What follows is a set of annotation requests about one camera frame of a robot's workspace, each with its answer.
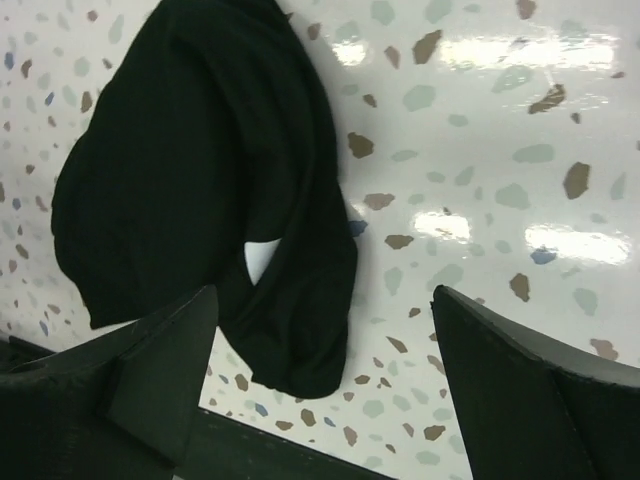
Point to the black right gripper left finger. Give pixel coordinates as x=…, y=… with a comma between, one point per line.
x=120, y=406

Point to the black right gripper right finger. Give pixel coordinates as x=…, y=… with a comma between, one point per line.
x=530, y=406

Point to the black t shirt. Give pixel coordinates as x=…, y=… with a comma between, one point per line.
x=211, y=159

